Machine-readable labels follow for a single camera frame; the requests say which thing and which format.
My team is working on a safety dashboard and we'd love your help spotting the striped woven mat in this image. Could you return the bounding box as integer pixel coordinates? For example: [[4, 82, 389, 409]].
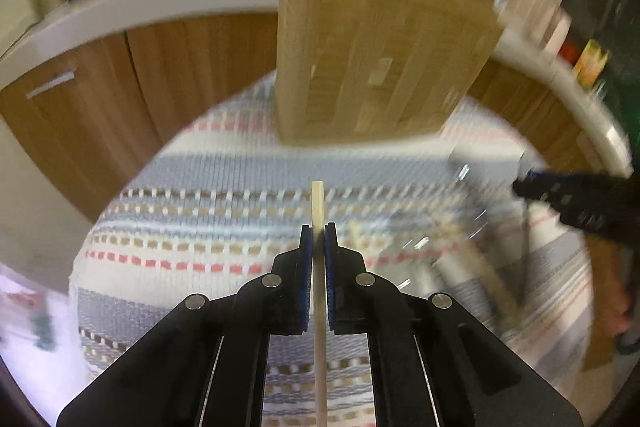
[[70, 72, 597, 427]]

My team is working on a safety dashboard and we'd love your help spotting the silver cabinet handle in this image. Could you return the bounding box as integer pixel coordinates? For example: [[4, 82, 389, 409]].
[[25, 69, 77, 100]]

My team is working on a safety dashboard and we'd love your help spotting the tan plastic utensil basket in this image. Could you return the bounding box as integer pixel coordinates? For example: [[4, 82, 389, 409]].
[[276, 0, 505, 146]]

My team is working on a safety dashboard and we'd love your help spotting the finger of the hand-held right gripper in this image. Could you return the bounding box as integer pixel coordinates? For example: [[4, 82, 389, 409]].
[[512, 169, 640, 249]]

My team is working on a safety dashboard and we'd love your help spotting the light wooden chopstick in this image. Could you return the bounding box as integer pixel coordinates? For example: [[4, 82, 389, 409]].
[[310, 180, 329, 427]]

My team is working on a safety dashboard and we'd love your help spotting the wooden base cabinet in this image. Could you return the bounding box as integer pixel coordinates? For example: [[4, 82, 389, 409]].
[[0, 11, 622, 228]]

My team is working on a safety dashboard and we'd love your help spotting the yellow cooking oil bottle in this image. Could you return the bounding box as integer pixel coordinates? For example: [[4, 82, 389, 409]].
[[572, 39, 611, 88]]

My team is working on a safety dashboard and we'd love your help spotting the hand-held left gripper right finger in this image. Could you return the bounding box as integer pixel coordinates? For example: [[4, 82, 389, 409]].
[[324, 222, 583, 427]]

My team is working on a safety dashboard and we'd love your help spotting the white kitchen countertop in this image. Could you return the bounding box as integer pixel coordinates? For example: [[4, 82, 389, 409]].
[[0, 0, 634, 180]]

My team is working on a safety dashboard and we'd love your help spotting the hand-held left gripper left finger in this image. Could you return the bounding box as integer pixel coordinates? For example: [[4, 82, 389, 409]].
[[56, 223, 316, 427]]

